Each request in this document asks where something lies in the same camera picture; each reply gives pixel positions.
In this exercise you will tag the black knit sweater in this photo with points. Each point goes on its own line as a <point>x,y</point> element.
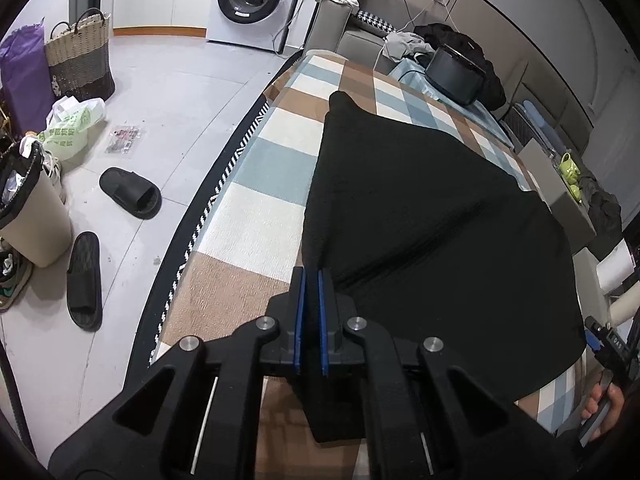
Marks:
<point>425,220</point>

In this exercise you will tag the black slipper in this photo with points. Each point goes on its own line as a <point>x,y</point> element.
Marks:
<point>84,280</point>
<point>131,192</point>

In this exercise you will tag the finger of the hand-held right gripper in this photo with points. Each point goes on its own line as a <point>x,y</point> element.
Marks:
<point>592,332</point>

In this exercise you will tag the dark grey clothes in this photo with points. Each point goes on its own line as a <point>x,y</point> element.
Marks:
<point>602,210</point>

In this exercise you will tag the light blue checked cloth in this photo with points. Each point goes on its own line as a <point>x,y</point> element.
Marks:
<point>410,72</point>

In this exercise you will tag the woven basket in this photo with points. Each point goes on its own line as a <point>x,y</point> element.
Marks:
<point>80,60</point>

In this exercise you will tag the clear printed packet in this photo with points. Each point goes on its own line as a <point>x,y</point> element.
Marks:
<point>124,140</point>

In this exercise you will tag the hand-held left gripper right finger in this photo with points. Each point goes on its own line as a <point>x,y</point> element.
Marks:
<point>323,320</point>

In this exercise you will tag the green plastic bag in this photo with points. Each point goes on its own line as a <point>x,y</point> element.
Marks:
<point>70,130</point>

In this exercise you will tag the beige trash bin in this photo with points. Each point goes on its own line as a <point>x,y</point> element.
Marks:
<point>35,220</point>

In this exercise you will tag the blue ironing board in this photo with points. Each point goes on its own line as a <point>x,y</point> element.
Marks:
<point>535,120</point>

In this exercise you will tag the checked brown blue blanket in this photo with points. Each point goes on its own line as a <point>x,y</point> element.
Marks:
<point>260,220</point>

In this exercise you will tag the grey shirt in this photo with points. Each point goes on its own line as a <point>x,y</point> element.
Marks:
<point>400,45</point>

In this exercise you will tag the white paper roll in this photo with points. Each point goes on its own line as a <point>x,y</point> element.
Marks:
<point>615,269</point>

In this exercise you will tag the black bag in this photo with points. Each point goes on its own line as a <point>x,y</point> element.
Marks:
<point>442,32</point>

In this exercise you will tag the purple bag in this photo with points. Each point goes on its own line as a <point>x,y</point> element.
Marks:
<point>22,80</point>

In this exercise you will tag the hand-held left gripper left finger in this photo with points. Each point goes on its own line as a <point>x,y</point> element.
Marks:
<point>299,320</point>

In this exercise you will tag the multicoloured sneaker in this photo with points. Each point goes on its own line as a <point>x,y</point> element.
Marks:
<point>11,280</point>

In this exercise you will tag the black toaster oven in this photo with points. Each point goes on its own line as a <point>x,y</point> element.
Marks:
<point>452,77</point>

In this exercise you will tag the grey sofa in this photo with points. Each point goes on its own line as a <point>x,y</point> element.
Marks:
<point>330,30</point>

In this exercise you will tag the houndstooth pillow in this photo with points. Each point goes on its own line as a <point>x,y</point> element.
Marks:
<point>375,20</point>

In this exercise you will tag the white plastic bag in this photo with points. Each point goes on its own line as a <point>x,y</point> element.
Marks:
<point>64,106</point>

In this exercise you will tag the person's right hand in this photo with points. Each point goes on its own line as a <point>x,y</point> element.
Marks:
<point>611,405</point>

